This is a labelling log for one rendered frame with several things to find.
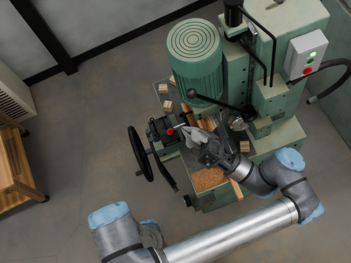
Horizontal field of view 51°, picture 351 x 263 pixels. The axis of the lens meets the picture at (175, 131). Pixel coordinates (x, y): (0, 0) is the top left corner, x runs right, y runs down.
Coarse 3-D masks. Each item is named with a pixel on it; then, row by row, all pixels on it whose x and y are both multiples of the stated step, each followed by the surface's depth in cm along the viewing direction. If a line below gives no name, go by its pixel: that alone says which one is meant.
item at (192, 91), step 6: (192, 90) 113; (186, 96) 114; (192, 96) 113; (198, 96) 116; (204, 96) 119; (210, 102) 123; (216, 102) 124; (222, 102) 128; (228, 108) 131; (234, 108) 134; (246, 108) 142; (252, 108) 142; (240, 114) 144; (246, 114) 141; (252, 114) 140; (258, 114) 146; (246, 120) 142; (252, 120) 144
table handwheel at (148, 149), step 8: (128, 128) 171; (128, 136) 167; (136, 136) 185; (136, 144) 164; (136, 152) 163; (144, 152) 174; (152, 152) 176; (144, 160) 175; (144, 168) 164; (152, 176) 177
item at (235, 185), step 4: (204, 120) 165; (208, 120) 165; (208, 128) 163; (212, 128) 163; (232, 180) 153; (232, 184) 152; (236, 184) 152; (236, 188) 151; (236, 192) 151; (240, 192) 150; (240, 196) 150
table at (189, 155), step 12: (156, 84) 180; (168, 84) 179; (168, 96) 177; (180, 108) 174; (180, 120) 171; (168, 156) 168; (180, 156) 170; (192, 156) 163; (192, 168) 161; (228, 180) 157; (204, 192) 157
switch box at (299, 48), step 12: (300, 36) 112; (312, 36) 112; (324, 36) 111; (288, 48) 115; (300, 48) 111; (312, 48) 110; (324, 48) 112; (288, 60) 119; (300, 60) 113; (288, 72) 123; (300, 72) 121; (312, 72) 124
